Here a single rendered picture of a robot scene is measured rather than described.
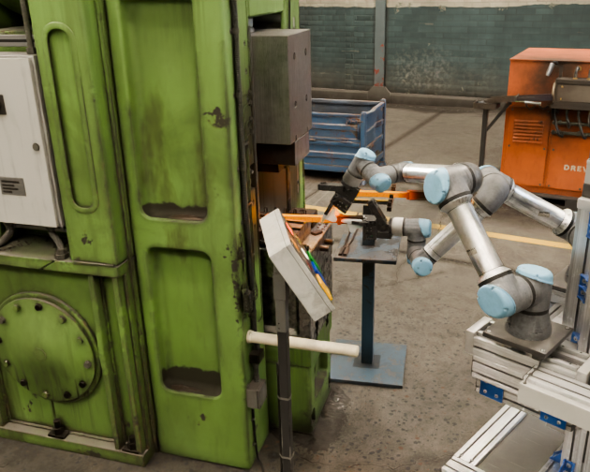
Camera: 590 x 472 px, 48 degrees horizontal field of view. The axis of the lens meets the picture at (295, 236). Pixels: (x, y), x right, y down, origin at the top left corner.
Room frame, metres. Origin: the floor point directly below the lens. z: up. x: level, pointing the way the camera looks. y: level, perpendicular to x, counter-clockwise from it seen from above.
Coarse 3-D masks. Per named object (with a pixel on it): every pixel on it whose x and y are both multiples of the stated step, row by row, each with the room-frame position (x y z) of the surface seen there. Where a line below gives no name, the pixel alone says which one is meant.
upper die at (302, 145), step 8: (304, 136) 2.63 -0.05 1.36; (264, 144) 2.53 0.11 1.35; (272, 144) 2.52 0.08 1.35; (280, 144) 2.51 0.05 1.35; (296, 144) 2.51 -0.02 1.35; (304, 144) 2.62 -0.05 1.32; (264, 152) 2.53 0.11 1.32; (272, 152) 2.52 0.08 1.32; (280, 152) 2.51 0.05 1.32; (288, 152) 2.50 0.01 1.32; (296, 152) 2.51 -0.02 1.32; (304, 152) 2.62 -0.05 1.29; (264, 160) 2.53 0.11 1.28; (272, 160) 2.52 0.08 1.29; (280, 160) 2.51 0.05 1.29; (288, 160) 2.50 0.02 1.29; (296, 160) 2.51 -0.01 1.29
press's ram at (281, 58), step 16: (256, 32) 2.64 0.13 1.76; (272, 32) 2.61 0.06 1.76; (288, 32) 2.59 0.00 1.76; (304, 32) 2.66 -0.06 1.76; (256, 48) 2.48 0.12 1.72; (272, 48) 2.46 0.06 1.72; (288, 48) 2.46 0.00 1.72; (304, 48) 2.65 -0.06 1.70; (256, 64) 2.48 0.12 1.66; (272, 64) 2.47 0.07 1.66; (288, 64) 2.45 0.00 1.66; (304, 64) 2.65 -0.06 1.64; (256, 80) 2.49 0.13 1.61; (272, 80) 2.47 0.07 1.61; (288, 80) 2.45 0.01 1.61; (304, 80) 2.64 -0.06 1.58; (256, 96) 2.49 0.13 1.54; (272, 96) 2.47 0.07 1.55; (288, 96) 2.45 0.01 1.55; (304, 96) 2.64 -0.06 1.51; (256, 112) 2.49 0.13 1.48; (272, 112) 2.47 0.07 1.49; (288, 112) 2.45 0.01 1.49; (304, 112) 2.63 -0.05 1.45; (256, 128) 2.49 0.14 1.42; (272, 128) 2.47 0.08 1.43; (288, 128) 2.45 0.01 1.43; (304, 128) 2.63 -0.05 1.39; (288, 144) 2.45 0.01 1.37
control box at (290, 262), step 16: (272, 224) 2.09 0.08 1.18; (288, 224) 2.19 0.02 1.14; (272, 240) 1.96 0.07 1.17; (288, 240) 1.89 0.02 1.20; (272, 256) 1.86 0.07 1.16; (288, 256) 1.86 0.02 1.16; (304, 256) 2.01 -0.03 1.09; (288, 272) 1.86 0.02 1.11; (304, 272) 1.87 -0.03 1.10; (304, 288) 1.87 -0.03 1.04; (320, 288) 1.88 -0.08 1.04; (304, 304) 1.87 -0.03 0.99; (320, 304) 1.87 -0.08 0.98
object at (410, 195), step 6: (360, 192) 3.03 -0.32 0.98; (366, 192) 3.02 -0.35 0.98; (372, 192) 3.02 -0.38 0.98; (384, 192) 3.01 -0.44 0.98; (390, 192) 3.01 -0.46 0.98; (396, 192) 3.01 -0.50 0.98; (402, 192) 3.00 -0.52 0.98; (408, 192) 2.98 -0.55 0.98; (414, 192) 2.98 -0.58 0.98; (420, 192) 2.97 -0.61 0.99; (408, 198) 2.97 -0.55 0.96; (414, 198) 2.99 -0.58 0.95; (420, 198) 2.98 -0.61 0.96
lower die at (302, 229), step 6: (288, 222) 2.61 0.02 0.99; (294, 222) 2.60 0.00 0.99; (300, 222) 2.59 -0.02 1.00; (306, 222) 2.63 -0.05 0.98; (258, 228) 2.58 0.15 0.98; (294, 228) 2.54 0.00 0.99; (300, 228) 2.54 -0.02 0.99; (306, 228) 2.62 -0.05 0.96; (300, 234) 2.53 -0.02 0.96; (306, 234) 2.62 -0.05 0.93; (264, 240) 2.54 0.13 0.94; (300, 240) 2.53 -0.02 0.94
